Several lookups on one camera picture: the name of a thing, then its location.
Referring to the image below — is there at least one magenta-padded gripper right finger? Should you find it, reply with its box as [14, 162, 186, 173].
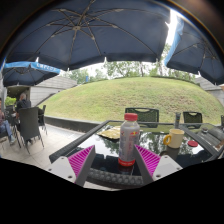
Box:
[133, 143, 184, 186]

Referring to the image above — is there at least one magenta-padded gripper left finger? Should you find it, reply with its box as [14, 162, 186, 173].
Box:
[46, 144, 97, 187]

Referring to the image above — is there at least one red-capped drink bottle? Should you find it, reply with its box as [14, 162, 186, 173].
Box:
[117, 112, 141, 168]

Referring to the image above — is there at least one grey upright tube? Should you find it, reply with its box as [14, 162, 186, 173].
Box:
[174, 112, 182, 129]

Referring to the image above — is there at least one dark wicker chair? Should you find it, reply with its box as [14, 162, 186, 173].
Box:
[37, 104, 48, 135]
[17, 106, 45, 154]

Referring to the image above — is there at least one yellow crumpled packet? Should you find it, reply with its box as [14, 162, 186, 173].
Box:
[96, 125, 122, 140]

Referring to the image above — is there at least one brown paper bag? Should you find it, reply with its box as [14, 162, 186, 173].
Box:
[215, 138, 224, 150]

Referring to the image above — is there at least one person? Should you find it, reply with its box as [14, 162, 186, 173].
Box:
[14, 92, 33, 114]
[0, 98, 16, 146]

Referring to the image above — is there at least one grey-roofed building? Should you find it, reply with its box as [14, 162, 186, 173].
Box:
[193, 77, 224, 108]
[6, 75, 78, 108]

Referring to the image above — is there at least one navy umbrella with blue band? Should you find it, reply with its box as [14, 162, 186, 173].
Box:
[1, 60, 62, 88]

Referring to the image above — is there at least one navy umbrella with light-blue edge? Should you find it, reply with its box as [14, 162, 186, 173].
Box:
[163, 16, 224, 86]

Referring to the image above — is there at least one large navy patio umbrella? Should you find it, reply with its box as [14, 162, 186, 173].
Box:
[3, 0, 172, 72]

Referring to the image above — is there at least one cream mug with yellow handle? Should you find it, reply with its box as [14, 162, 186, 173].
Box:
[162, 128, 185, 149]

